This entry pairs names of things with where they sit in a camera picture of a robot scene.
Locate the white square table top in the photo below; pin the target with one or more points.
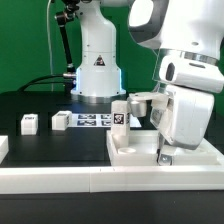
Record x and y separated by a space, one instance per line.
142 148

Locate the white front fence bar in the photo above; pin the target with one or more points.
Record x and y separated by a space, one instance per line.
110 179

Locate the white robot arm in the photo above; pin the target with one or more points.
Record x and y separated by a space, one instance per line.
187 35

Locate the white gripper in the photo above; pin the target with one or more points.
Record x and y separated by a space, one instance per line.
183 122

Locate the white left fence piece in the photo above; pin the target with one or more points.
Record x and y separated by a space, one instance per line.
4 148

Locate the apriltag base marker sheet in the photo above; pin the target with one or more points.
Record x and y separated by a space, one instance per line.
95 120

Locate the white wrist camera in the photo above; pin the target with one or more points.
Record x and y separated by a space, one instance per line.
189 73

